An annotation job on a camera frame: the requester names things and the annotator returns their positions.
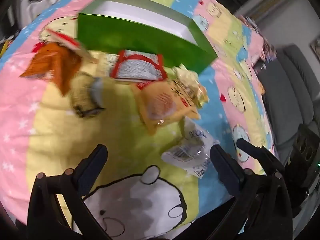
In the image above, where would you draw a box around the orange yellow snack packet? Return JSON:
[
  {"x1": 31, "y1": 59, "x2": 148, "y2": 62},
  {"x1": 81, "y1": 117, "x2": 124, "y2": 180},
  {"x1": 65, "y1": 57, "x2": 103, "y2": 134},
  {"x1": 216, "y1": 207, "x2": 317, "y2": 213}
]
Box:
[{"x1": 131, "y1": 79, "x2": 200, "y2": 135}]

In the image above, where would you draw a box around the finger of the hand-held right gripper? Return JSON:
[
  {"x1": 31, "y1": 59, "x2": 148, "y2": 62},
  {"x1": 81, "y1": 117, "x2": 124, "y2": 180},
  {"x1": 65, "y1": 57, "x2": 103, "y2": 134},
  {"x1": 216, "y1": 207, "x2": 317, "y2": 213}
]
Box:
[{"x1": 236, "y1": 139, "x2": 285, "y2": 175}]

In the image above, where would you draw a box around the folded patterned cloth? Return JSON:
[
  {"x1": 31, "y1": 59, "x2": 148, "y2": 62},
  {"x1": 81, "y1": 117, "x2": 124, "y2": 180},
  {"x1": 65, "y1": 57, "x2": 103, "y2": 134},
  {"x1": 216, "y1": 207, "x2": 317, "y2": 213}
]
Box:
[{"x1": 237, "y1": 15, "x2": 275, "y2": 60}]

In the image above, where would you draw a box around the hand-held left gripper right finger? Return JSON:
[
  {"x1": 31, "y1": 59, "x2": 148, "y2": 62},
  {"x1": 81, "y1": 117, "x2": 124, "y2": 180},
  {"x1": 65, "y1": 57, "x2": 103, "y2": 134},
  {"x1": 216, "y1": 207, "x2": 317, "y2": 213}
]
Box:
[{"x1": 210, "y1": 144, "x2": 293, "y2": 240}]

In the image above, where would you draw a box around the grey sofa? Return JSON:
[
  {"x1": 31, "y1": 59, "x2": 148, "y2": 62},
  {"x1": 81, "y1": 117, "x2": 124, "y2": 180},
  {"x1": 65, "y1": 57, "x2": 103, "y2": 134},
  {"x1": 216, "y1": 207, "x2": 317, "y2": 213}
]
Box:
[{"x1": 255, "y1": 44, "x2": 320, "y2": 155}]

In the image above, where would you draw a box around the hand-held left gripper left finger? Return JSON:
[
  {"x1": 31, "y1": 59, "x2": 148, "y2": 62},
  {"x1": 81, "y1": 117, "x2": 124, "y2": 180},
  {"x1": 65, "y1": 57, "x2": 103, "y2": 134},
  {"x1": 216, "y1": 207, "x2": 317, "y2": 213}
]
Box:
[{"x1": 27, "y1": 144, "x2": 110, "y2": 240}]

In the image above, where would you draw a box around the clear barcode label snack packet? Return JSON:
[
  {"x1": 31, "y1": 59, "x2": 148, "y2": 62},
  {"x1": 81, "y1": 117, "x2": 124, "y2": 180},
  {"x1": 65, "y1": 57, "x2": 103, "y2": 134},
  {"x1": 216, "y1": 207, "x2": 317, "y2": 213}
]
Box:
[{"x1": 96, "y1": 54, "x2": 120, "y2": 77}]

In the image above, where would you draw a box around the striped cartoon printed blanket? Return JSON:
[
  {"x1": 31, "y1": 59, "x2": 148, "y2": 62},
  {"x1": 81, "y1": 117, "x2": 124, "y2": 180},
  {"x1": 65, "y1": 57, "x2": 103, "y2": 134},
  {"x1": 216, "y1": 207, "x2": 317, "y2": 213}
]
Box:
[{"x1": 0, "y1": 0, "x2": 278, "y2": 238}]

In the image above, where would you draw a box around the gold snack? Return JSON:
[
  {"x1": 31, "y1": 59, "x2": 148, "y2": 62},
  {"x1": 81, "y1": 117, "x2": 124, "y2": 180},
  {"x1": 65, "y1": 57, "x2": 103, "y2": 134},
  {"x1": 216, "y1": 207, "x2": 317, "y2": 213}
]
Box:
[{"x1": 172, "y1": 65, "x2": 209, "y2": 109}]

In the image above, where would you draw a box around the red bordered snack packet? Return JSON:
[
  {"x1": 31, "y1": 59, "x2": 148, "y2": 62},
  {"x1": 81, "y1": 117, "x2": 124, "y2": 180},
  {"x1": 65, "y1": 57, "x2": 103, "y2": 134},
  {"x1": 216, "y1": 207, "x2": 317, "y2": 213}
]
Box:
[{"x1": 110, "y1": 49, "x2": 167, "y2": 81}]

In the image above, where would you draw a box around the white clear snack packet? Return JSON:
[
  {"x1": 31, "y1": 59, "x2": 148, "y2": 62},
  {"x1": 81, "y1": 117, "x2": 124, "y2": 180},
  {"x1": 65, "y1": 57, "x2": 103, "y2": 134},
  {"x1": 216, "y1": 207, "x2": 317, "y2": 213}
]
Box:
[{"x1": 161, "y1": 120, "x2": 220, "y2": 179}]

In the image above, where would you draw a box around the green cardboard box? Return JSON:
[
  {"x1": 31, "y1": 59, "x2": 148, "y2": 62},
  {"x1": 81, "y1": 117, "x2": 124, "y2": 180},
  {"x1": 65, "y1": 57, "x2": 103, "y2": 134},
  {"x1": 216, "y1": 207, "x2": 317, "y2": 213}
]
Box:
[{"x1": 77, "y1": 0, "x2": 218, "y2": 74}]

